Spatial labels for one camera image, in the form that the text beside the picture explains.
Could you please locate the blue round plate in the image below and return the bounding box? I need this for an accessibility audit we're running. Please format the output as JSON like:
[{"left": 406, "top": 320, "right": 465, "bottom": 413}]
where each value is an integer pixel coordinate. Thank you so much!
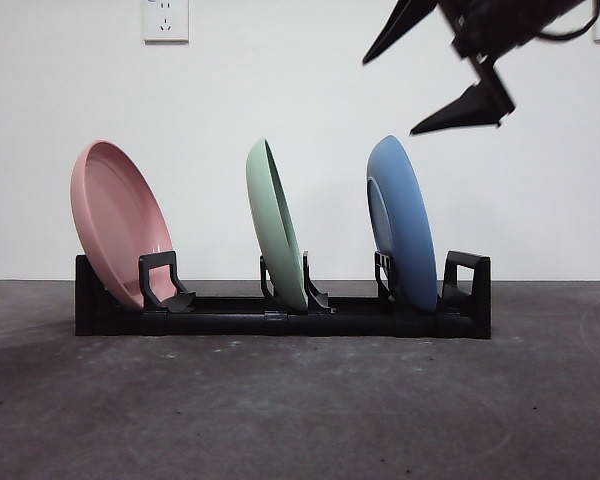
[{"left": 365, "top": 134, "right": 439, "bottom": 312}]

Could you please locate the green round plate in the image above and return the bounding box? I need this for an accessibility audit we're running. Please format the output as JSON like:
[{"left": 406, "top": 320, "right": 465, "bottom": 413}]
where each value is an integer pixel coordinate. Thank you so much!
[{"left": 245, "top": 137, "right": 310, "bottom": 312}]

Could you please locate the pink round plate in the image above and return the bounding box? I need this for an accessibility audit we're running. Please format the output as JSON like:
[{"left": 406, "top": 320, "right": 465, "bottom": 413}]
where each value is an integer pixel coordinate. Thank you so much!
[{"left": 69, "top": 140, "right": 177, "bottom": 309}]

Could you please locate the black plastic dish rack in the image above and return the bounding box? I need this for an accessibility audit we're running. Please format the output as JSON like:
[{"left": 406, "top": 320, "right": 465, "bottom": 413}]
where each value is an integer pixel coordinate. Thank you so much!
[{"left": 74, "top": 249, "right": 493, "bottom": 341}]

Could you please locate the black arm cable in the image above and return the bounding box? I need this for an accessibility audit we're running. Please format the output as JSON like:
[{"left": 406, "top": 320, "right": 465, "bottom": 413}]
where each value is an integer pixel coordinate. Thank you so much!
[{"left": 537, "top": 0, "right": 600, "bottom": 44}]

